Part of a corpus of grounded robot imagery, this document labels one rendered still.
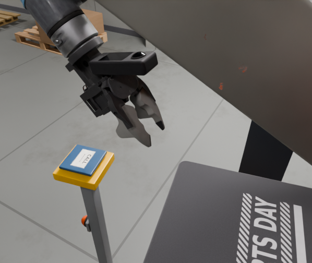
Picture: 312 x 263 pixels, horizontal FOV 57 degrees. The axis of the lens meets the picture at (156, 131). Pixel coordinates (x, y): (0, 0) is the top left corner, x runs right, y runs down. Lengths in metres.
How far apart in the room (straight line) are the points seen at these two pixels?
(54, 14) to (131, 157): 1.79
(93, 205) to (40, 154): 1.50
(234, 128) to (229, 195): 1.85
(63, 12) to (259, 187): 0.62
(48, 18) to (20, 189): 1.78
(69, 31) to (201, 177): 0.50
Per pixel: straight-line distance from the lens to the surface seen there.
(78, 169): 0.82
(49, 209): 2.02
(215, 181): 0.80
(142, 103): 0.55
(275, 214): 0.77
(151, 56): 0.47
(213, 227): 0.71
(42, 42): 4.21
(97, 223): 1.04
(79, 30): 0.52
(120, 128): 0.54
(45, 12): 0.53
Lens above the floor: 1.54
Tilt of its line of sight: 39 degrees down
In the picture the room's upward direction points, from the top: straight up
